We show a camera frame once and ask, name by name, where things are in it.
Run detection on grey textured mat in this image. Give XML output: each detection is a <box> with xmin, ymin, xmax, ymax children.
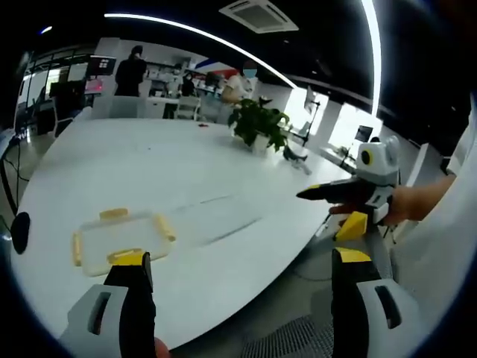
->
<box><xmin>241</xmin><ymin>312</ymin><xmax>335</xmax><ymax>358</ymax></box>

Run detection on black desk stand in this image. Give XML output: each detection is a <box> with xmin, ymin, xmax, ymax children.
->
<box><xmin>300</xmin><ymin>85</ymin><xmax>322</xmax><ymax>147</ymax></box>

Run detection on person's left hand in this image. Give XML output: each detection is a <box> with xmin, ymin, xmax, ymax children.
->
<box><xmin>154</xmin><ymin>336</ymin><xmax>172</xmax><ymax>358</ymax></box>

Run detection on curved ceiling light strip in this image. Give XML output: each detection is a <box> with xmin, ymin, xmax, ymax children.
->
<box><xmin>360</xmin><ymin>0</ymin><xmax>382</xmax><ymax>117</ymax></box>

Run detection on black wall screen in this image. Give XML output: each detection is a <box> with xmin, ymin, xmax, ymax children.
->
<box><xmin>86</xmin><ymin>54</ymin><xmax>117</xmax><ymax>76</ymax></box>

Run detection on person's white shirt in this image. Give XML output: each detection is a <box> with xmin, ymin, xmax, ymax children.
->
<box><xmin>391</xmin><ymin>91</ymin><xmax>477</xmax><ymax>358</ymax></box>

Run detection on long ceiling light strip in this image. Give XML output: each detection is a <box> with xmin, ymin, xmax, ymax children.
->
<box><xmin>104</xmin><ymin>13</ymin><xmax>299</xmax><ymax>90</ymax></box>

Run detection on black office chair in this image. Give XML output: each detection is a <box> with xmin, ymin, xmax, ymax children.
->
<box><xmin>47</xmin><ymin>81</ymin><xmax>87</xmax><ymax>137</ymax></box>

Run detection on black cables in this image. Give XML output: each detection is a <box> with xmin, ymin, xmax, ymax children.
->
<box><xmin>0</xmin><ymin>138</ymin><xmax>27</xmax><ymax>221</ymax></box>

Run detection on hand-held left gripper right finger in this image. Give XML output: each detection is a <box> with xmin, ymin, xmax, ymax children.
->
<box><xmin>330</xmin><ymin>245</ymin><xmax>419</xmax><ymax>358</ymax></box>

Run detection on green potted plant white pot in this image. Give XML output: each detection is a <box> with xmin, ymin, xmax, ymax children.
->
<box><xmin>227</xmin><ymin>97</ymin><xmax>292</xmax><ymax>154</ymax></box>

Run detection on ceiling air vent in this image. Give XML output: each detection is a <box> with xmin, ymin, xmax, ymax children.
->
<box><xmin>218</xmin><ymin>0</ymin><xmax>300</xmax><ymax>34</ymax></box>

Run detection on clear container with yellow clasps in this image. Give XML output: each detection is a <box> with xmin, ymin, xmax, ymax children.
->
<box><xmin>70</xmin><ymin>207</ymin><xmax>178</xmax><ymax>277</ymax></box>

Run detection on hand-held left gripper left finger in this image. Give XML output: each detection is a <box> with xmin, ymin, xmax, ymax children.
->
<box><xmin>58</xmin><ymin>251</ymin><xmax>157</xmax><ymax>358</ymax></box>

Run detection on white slatted chair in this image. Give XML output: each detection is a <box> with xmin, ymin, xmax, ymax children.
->
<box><xmin>177</xmin><ymin>95</ymin><xmax>203</xmax><ymax>121</ymax></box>

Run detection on black round pad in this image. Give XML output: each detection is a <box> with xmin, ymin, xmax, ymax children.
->
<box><xmin>12</xmin><ymin>211</ymin><xmax>31</xmax><ymax>255</ymax></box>

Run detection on person's right hand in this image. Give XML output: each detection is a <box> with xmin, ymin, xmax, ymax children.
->
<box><xmin>382</xmin><ymin>184</ymin><xmax>423</xmax><ymax>227</ymax></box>

